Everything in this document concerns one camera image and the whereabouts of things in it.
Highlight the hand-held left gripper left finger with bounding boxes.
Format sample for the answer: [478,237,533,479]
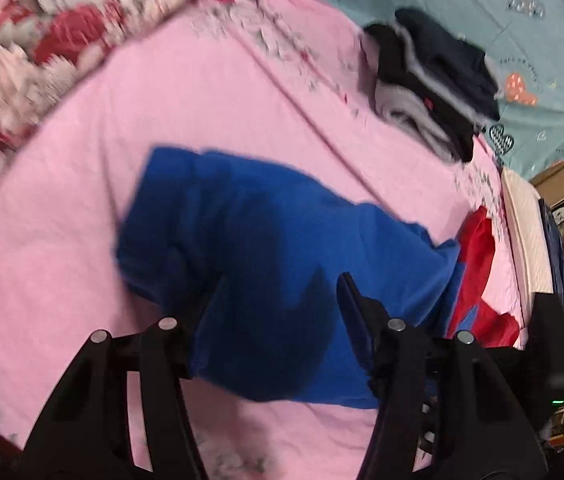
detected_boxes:
[11,317,209,480]

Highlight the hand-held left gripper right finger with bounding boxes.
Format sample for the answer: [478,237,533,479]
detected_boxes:
[337,273,549,480]

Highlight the blue pants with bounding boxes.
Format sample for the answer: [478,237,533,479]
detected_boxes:
[114,146,463,408]

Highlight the dark blue fabric strip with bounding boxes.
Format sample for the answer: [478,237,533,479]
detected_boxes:
[537,198,564,306]

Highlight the red garment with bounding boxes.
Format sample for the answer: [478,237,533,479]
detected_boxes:
[443,205,521,351]

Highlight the white mattress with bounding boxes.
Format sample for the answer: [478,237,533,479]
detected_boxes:
[501,167,557,311]

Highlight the grey garment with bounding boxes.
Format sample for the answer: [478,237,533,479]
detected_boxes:
[373,35,455,157]

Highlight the pink blanket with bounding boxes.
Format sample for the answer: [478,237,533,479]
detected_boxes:
[0,0,533,480]

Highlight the black garment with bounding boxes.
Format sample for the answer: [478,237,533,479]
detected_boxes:
[363,23,478,163]

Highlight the navy garment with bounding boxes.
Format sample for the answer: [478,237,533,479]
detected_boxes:
[395,7,502,122]

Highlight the red white floral blanket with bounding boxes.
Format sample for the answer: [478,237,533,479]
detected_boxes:
[0,0,259,241]

